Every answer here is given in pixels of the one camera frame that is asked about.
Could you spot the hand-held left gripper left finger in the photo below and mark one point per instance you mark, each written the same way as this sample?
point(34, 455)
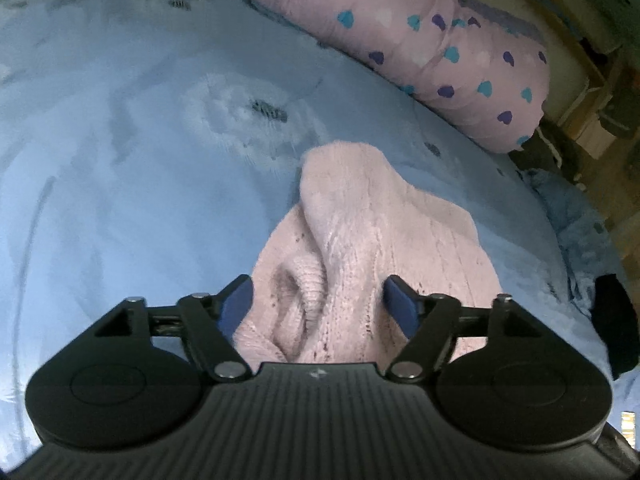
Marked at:
point(235, 306)

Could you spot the wooden bed side board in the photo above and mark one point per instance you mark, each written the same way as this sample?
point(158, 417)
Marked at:
point(560, 15)

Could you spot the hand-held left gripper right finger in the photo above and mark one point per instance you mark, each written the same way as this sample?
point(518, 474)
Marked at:
point(403, 306)

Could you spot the black rounded object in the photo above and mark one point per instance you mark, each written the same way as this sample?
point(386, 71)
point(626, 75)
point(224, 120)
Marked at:
point(615, 325)

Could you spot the blue printed bed sheet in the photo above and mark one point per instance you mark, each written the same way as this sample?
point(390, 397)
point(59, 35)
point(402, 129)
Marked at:
point(125, 185)

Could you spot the pink knitted sweater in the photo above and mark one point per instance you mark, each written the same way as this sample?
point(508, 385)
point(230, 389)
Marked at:
point(370, 220)

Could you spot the pink heart-print rolled quilt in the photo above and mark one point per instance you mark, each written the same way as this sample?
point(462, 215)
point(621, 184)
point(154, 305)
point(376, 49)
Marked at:
point(415, 40)

